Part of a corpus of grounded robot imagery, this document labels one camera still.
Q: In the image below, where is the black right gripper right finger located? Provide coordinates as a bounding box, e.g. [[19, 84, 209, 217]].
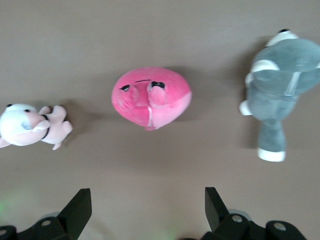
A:
[[201, 186, 309, 240]]

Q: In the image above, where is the brown table cover sheet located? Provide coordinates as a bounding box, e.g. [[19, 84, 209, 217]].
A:
[[0, 0, 320, 240]]

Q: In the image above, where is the round bright pink plush toy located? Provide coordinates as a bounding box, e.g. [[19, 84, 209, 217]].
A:
[[110, 65, 194, 132]]

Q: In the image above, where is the pale pink puppy plush toy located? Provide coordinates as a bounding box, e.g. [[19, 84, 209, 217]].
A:
[[0, 103, 74, 151]]

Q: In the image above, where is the grey husky plush toy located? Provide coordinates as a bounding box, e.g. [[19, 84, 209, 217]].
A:
[[238, 29, 320, 163]]

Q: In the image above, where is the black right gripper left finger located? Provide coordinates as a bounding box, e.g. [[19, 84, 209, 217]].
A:
[[0, 188, 92, 240]]

